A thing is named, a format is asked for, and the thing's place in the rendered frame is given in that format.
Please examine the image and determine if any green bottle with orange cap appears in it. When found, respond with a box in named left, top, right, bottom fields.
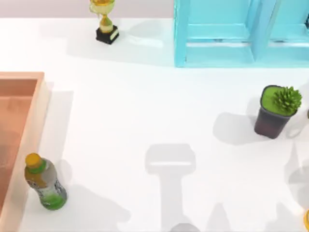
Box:
left=24, top=152, right=68, bottom=211

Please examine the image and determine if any green plant in dark pot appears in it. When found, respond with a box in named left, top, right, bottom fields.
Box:
left=253, top=85, right=303, bottom=140

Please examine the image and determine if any gold trophy with black base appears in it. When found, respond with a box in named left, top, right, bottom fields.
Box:
left=89, top=0, right=120, bottom=45

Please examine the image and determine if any light blue rack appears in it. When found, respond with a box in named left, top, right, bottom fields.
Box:
left=173, top=0, right=309, bottom=68

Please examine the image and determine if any salmon shallow box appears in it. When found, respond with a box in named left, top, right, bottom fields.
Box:
left=0, top=72, right=45, bottom=214

